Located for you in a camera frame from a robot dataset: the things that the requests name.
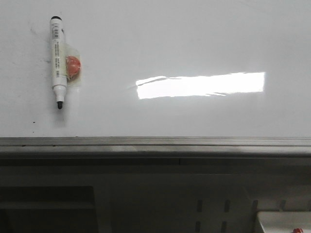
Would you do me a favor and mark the red round magnet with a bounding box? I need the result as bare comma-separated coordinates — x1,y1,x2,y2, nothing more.
66,56,81,77

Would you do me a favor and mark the clear adhesive tape piece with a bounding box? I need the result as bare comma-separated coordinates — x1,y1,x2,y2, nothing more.
65,44,82,88

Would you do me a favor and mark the white whiteboard marker pen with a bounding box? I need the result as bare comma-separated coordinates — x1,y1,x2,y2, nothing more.
50,16,67,110

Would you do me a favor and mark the grey metal whiteboard tray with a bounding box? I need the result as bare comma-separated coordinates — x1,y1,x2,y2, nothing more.
0,136,311,166

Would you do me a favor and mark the white whiteboard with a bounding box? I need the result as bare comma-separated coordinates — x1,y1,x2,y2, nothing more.
0,0,311,137

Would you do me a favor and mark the white slotted metal panel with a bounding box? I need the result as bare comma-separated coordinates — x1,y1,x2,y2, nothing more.
93,174,311,233

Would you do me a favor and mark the white plastic bin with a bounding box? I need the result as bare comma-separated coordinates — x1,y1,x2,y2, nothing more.
254,211,311,233

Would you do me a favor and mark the small red object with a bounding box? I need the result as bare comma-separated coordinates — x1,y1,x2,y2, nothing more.
293,228,303,233

